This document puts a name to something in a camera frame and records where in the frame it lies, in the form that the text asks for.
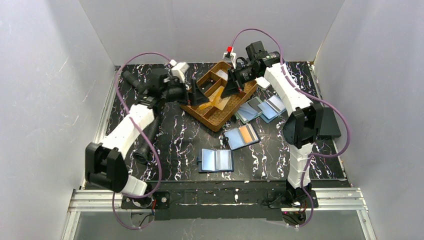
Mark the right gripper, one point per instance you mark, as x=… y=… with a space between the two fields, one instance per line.
x=234 y=77

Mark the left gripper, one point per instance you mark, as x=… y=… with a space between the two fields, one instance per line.
x=190 y=91

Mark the orange VIP card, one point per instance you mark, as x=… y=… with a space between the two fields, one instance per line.
x=217 y=99

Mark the navy blue card holder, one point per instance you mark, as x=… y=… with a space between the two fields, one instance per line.
x=215 y=160

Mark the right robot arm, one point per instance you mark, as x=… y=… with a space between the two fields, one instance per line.
x=304 y=117

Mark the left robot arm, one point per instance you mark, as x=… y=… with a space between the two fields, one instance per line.
x=104 y=161

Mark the orange card in tray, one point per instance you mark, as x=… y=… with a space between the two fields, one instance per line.
x=206 y=105

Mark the white card in tray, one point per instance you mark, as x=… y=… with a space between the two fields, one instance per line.
x=222 y=74

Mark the green card holder open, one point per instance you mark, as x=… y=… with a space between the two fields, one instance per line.
x=249 y=110

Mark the light blue card holder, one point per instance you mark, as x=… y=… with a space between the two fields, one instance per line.
x=271 y=108

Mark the yellow card in holder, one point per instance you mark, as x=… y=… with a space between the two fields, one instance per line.
x=247 y=134

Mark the black card holder open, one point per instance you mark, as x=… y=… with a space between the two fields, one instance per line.
x=234 y=141

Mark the brown woven divider tray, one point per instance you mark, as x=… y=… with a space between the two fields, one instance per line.
x=218 y=110

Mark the white small box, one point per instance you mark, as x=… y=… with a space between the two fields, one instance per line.
x=263 y=83

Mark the black box at back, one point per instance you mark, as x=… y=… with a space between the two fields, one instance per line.
x=258 y=67

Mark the black box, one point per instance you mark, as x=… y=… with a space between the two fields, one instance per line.
x=258 y=67
x=329 y=128

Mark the black box at right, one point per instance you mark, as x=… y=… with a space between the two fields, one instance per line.
x=329 y=128

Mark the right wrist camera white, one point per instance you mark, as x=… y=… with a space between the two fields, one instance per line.
x=230 y=56

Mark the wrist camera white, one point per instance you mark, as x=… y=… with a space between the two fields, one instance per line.
x=230 y=56
x=178 y=69

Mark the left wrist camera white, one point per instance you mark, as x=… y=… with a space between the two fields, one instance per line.
x=178 y=69

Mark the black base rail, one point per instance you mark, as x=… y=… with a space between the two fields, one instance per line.
x=268 y=200

